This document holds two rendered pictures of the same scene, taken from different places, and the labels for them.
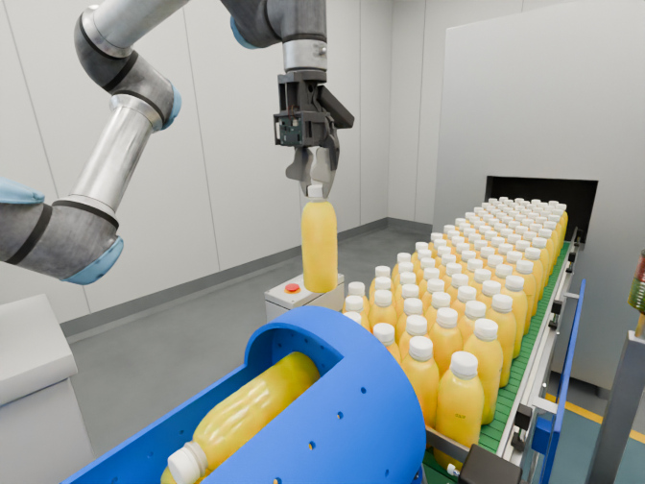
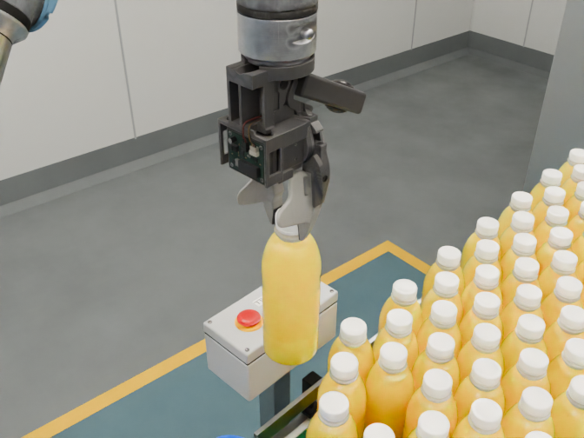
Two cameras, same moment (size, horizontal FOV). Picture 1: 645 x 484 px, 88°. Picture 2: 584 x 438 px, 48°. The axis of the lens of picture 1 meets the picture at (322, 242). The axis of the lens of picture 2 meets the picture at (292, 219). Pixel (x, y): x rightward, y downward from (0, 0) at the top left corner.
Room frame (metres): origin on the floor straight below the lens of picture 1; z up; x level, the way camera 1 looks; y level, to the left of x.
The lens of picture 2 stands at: (0.02, -0.04, 1.78)
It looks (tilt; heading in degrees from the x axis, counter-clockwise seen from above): 34 degrees down; 4
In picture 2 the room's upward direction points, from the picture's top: straight up
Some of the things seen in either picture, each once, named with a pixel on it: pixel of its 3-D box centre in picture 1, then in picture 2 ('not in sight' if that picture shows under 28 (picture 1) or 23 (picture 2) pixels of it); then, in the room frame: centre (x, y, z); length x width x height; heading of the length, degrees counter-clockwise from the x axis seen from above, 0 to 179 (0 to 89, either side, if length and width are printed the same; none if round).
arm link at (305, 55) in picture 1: (306, 60); (279, 34); (0.63, 0.02, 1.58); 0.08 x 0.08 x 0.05
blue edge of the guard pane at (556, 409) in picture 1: (549, 402); not in sight; (0.77, -0.64, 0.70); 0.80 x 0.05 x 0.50; 140
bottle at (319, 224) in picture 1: (319, 242); (291, 290); (0.64, 0.01, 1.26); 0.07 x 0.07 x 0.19
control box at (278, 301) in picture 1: (306, 300); (273, 328); (0.79, 0.05, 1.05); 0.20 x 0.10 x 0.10; 140
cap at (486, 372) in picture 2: (441, 301); (485, 374); (0.67, -0.26, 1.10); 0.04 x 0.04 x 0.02
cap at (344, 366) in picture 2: (354, 304); (343, 368); (0.67, -0.07, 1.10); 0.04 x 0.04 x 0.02
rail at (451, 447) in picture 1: (377, 407); not in sight; (0.51, -0.09, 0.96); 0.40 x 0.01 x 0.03; 50
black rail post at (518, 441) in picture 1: (521, 426); not in sight; (0.48, -0.35, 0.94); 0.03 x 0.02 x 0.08; 140
